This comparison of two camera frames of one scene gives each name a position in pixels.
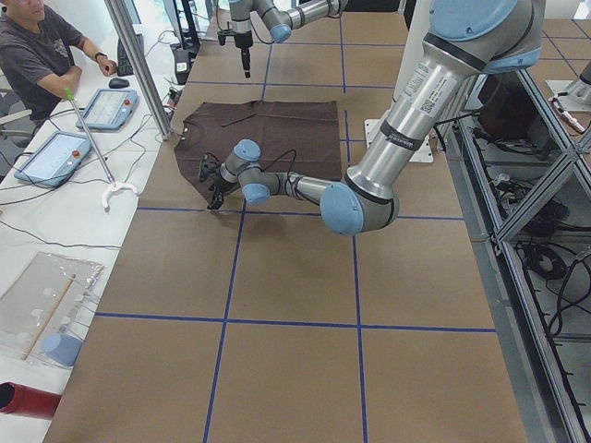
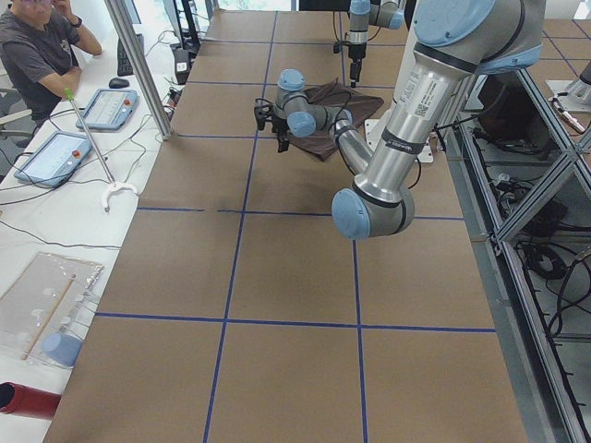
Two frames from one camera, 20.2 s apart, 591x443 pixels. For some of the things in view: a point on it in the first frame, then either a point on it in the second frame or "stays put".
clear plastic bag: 43,310 stays put
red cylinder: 18,399 stays put
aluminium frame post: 140,65 stays put
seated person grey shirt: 38,61 stays put
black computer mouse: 118,83 stays put
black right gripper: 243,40 to 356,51
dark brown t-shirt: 296,137 to 320,144
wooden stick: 48,317 stays put
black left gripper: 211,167 to 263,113
